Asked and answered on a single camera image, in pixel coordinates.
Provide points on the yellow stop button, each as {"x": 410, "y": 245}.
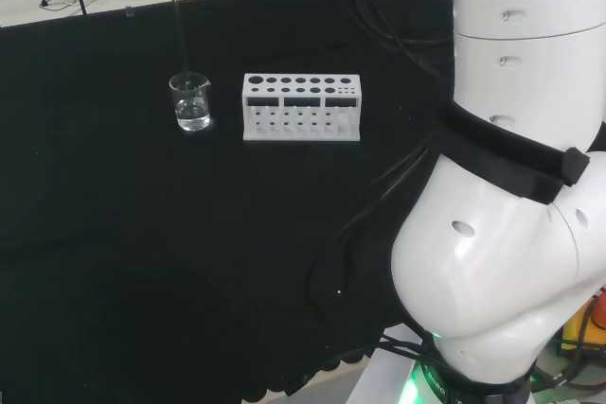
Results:
{"x": 575, "y": 328}

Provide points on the white test tube rack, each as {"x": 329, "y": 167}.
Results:
{"x": 303, "y": 96}

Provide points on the clear glass beaker with water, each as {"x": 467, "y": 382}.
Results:
{"x": 190, "y": 110}

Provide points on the black bench cloth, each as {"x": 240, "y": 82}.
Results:
{"x": 142, "y": 233}

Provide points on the clear tape piece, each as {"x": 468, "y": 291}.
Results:
{"x": 129, "y": 11}

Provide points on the clear glass rod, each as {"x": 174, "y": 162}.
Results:
{"x": 182, "y": 35}

